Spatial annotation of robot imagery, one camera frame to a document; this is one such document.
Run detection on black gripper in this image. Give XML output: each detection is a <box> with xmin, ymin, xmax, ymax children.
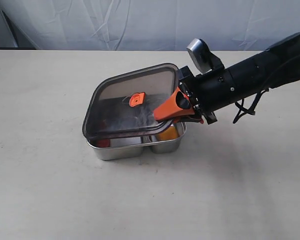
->
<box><xmin>153</xmin><ymin>66</ymin><xmax>230</xmax><ymax>125</ymax></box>

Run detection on yellow toy cheese wedge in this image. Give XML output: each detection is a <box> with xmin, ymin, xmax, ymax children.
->
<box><xmin>155</xmin><ymin>124</ymin><xmax>179</xmax><ymax>141</ymax></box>

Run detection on dark transparent lunchbox lid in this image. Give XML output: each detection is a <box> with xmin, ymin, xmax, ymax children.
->
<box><xmin>82</xmin><ymin>63</ymin><xmax>178</xmax><ymax>140</ymax></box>

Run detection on red toy sausage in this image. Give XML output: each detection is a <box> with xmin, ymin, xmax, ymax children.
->
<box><xmin>96</xmin><ymin>119</ymin><xmax>111</xmax><ymax>148</ymax></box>

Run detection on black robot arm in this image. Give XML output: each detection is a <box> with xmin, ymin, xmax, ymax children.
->
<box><xmin>153</xmin><ymin>32</ymin><xmax>300</xmax><ymax>124</ymax></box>

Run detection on stainless steel two-compartment lunchbox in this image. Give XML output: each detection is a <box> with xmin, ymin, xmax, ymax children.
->
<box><xmin>87</xmin><ymin>122</ymin><xmax>187</xmax><ymax>161</ymax></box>

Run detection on white backdrop cloth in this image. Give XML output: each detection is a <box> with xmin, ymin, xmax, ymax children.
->
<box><xmin>0</xmin><ymin>0</ymin><xmax>300</xmax><ymax>51</ymax></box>

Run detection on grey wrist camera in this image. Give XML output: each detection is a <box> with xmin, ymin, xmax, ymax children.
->
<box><xmin>186</xmin><ymin>38</ymin><xmax>225</xmax><ymax>74</ymax></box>

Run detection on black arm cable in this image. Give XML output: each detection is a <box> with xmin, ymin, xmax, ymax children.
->
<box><xmin>231</xmin><ymin>54</ymin><xmax>300</xmax><ymax>125</ymax></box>

